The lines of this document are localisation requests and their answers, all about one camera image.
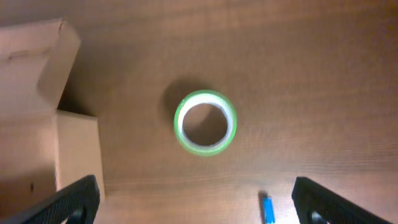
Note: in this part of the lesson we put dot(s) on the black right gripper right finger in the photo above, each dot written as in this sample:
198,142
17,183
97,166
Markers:
316,204

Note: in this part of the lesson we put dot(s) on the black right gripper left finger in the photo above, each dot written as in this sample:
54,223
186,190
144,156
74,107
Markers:
76,203

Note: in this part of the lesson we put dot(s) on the blue marker pen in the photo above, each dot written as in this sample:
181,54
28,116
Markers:
267,210

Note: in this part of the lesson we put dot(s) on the green tape roll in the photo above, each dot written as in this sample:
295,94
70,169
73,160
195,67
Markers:
205,122

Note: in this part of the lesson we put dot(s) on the open cardboard box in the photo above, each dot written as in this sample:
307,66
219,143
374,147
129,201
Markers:
43,149

